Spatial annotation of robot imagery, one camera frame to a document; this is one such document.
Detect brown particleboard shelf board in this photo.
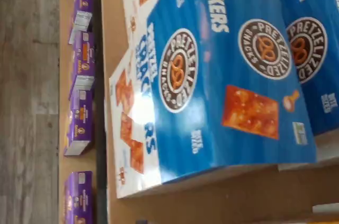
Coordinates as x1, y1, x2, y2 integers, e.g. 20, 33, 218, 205
58, 0, 97, 224
100, 0, 339, 224

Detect purple Annie's snack box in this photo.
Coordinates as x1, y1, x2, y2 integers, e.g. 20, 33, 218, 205
63, 75, 95, 157
68, 0, 94, 46
69, 31, 96, 101
63, 171, 94, 224

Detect blue white pretzel cracker box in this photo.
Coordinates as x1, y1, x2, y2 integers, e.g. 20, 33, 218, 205
108, 0, 318, 200
275, 0, 339, 137

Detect black metal shelf rack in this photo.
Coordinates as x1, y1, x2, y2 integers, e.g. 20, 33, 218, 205
92, 0, 109, 224

